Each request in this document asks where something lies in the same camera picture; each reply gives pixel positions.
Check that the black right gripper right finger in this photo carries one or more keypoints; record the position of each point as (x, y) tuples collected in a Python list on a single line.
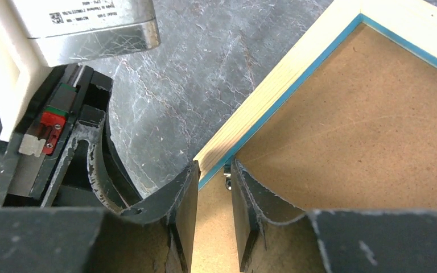
[(274, 235)]

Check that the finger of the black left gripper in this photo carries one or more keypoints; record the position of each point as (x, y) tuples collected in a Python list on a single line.
[(89, 150)]

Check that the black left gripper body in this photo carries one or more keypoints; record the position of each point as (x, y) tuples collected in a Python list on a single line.
[(29, 158)]

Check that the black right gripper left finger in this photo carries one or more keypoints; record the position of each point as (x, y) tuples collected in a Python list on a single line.
[(154, 235)]

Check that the brown cardboard backing board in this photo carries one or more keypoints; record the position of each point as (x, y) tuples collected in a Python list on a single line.
[(360, 133)]

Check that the wooden picture frame teal edge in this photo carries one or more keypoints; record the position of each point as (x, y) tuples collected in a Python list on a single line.
[(410, 24)]

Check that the silver metal turn clip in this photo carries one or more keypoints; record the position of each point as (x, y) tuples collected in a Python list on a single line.
[(227, 174)]

